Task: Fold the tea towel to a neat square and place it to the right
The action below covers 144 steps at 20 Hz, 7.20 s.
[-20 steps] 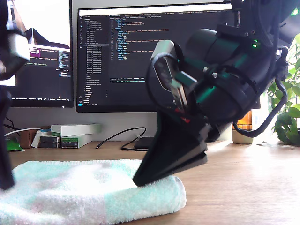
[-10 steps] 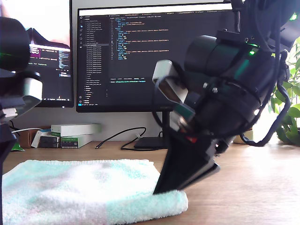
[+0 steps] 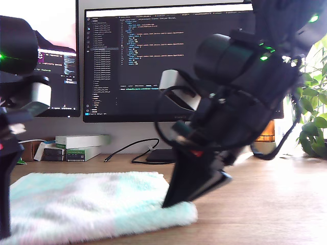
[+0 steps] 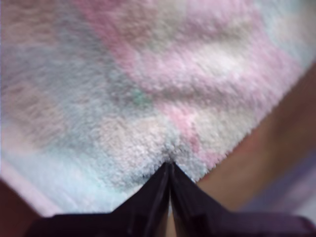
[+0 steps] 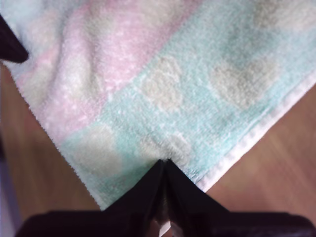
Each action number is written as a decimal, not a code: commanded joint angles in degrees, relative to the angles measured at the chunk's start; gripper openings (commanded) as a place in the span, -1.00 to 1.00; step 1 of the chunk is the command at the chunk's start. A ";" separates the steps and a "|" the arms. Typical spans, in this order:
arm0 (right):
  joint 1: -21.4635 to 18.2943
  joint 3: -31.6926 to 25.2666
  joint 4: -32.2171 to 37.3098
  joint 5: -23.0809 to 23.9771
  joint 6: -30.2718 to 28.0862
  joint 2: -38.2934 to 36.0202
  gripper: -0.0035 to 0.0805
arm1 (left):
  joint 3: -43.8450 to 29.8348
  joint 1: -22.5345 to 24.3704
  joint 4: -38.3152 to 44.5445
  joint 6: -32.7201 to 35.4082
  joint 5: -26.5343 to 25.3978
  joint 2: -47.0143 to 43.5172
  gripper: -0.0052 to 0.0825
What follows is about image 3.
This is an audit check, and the small white cardboard box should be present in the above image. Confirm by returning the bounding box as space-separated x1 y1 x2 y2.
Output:
33 141 56 161

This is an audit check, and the black camera cable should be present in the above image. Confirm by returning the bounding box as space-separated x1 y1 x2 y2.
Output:
154 86 200 150

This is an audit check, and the black monitor stand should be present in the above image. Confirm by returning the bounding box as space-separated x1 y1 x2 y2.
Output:
145 149 178 164

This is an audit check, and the amber glass jar pale base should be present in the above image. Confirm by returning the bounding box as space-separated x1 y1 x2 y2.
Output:
252 120 277 154

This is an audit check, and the white cable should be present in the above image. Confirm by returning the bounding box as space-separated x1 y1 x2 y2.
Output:
17 139 48 145

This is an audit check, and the black monitor showing code editor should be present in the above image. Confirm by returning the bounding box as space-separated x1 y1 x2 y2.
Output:
82 2 285 123

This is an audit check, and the white box green label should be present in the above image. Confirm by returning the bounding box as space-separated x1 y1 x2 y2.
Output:
65 145 103 162

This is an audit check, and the black monitor showing terminal windows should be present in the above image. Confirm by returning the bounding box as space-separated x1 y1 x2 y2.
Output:
0 0 81 118

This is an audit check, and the black usb cable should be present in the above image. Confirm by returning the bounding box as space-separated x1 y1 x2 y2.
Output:
103 138 160 164

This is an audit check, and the long white box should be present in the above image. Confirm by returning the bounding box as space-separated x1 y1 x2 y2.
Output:
55 134 112 149

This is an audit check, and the mint and pink tea towel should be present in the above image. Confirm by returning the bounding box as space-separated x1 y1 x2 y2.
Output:
0 171 199 245

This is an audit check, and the green leafy houseplant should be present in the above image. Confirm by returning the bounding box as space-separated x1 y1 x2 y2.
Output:
291 33 327 159

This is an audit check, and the brown cardboard box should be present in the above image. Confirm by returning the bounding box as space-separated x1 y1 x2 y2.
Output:
21 141 41 161

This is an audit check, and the small dark box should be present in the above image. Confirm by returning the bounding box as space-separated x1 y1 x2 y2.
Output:
42 148 66 161

